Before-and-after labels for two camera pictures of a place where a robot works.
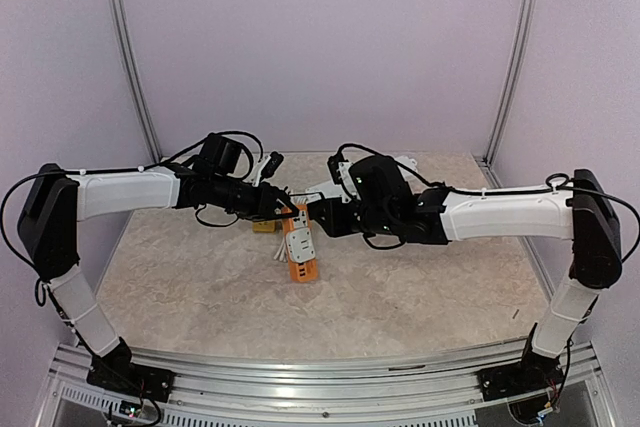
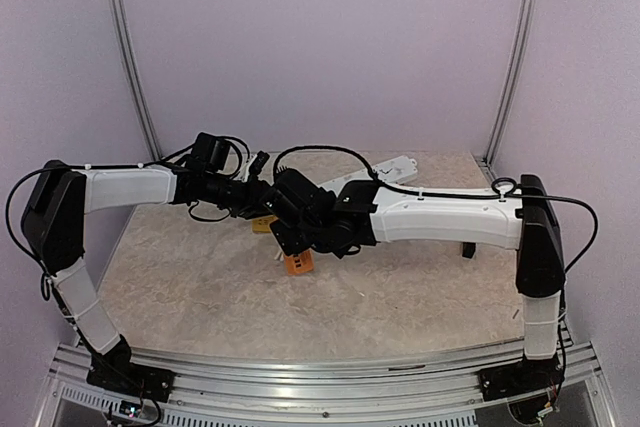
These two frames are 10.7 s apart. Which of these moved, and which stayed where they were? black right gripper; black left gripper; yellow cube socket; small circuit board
Moved: black right gripper
Stayed: yellow cube socket; black left gripper; small circuit board
